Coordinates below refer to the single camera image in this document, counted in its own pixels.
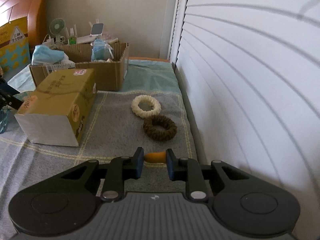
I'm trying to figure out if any orange finger cot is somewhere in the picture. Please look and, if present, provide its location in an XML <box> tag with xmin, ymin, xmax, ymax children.
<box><xmin>144</xmin><ymin>151</ymin><xmax>167</xmax><ymax>164</ymax></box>

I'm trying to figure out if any blue face mask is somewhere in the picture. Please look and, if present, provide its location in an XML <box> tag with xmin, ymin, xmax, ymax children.
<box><xmin>91</xmin><ymin>39</ymin><xmax>114</xmax><ymax>61</ymax></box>
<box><xmin>31</xmin><ymin>45</ymin><xmax>69</xmax><ymax>66</ymax></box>

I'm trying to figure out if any yellow blue paper bag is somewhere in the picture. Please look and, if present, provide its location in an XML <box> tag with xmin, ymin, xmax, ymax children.
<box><xmin>1</xmin><ymin>17</ymin><xmax>30</xmax><ymax>76</ymax></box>

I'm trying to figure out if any grey checked towel mat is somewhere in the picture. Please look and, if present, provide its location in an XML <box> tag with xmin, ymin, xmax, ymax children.
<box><xmin>1</xmin><ymin>91</ymin><xmax>196</xmax><ymax>239</ymax></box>

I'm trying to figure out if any brown scrunchie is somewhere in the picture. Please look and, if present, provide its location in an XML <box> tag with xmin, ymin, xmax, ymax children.
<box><xmin>143</xmin><ymin>115</ymin><xmax>177</xmax><ymax>142</ymax></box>

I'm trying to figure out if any olive green carton box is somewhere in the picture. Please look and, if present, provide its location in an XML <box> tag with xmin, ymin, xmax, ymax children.
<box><xmin>15</xmin><ymin>69</ymin><xmax>96</xmax><ymax>147</ymax></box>

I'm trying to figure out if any cream scrunchie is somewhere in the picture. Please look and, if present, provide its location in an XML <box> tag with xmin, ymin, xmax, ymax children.
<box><xmin>131</xmin><ymin>95</ymin><xmax>162</xmax><ymax>119</ymax></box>

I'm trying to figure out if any green desk fan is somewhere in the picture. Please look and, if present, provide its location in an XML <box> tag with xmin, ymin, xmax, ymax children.
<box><xmin>49</xmin><ymin>18</ymin><xmax>66</xmax><ymax>45</ymax></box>

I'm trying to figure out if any green small bottle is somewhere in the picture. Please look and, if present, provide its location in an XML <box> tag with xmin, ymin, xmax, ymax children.
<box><xmin>68</xmin><ymin>28</ymin><xmax>76</xmax><ymax>45</ymax></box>

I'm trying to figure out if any wooden headboard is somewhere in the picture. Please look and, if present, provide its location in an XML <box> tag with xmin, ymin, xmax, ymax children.
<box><xmin>1</xmin><ymin>0</ymin><xmax>48</xmax><ymax>52</ymax></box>

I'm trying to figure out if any white wifi router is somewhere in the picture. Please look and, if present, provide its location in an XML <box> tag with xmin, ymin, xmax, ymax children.
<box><xmin>73</xmin><ymin>18</ymin><xmax>119</xmax><ymax>44</ymax></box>

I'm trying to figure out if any light blue towel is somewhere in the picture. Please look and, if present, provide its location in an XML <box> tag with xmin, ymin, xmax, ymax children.
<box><xmin>8</xmin><ymin>59</ymin><xmax>181</xmax><ymax>94</ymax></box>

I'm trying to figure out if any open brown cardboard box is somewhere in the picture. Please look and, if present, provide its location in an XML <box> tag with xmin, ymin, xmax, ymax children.
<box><xmin>29</xmin><ymin>42</ymin><xmax>130</xmax><ymax>91</ymax></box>

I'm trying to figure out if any white phone stand device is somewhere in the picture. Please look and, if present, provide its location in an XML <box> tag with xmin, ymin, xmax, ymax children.
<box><xmin>90</xmin><ymin>23</ymin><xmax>104</xmax><ymax>36</ymax></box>

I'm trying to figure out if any white louvered shutter door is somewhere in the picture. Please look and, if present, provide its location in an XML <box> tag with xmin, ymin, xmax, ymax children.
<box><xmin>170</xmin><ymin>0</ymin><xmax>319</xmax><ymax>239</ymax></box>

